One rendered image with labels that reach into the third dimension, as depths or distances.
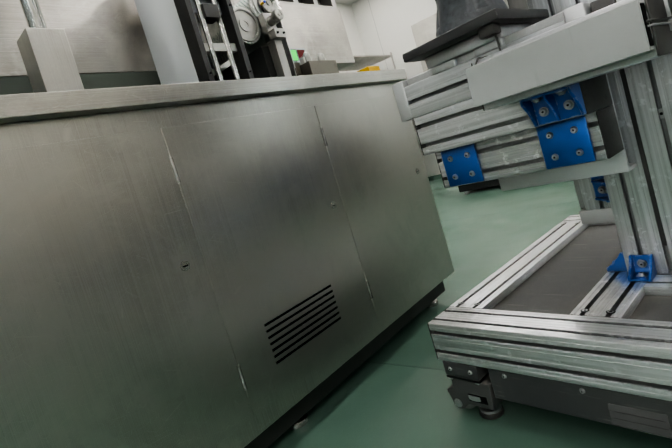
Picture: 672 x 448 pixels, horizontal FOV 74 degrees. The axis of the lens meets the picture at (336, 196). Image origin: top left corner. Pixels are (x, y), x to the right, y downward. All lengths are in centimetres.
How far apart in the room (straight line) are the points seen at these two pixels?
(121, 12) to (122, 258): 109
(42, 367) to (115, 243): 23
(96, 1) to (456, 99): 128
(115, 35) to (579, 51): 145
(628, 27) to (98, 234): 91
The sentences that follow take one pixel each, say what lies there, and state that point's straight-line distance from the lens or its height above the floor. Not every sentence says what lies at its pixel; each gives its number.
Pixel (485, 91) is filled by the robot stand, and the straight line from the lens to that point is 82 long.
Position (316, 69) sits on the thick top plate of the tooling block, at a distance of 177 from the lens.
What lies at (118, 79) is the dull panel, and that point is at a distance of 173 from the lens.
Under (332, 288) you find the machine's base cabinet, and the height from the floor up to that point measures 31.
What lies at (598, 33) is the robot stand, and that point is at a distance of 75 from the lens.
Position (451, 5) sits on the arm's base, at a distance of 100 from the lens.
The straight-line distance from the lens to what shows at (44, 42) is 139.
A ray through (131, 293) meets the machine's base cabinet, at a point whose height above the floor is 51.
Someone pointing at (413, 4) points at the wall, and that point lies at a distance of 660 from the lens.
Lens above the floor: 64
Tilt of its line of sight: 4 degrees down
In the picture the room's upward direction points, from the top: 17 degrees counter-clockwise
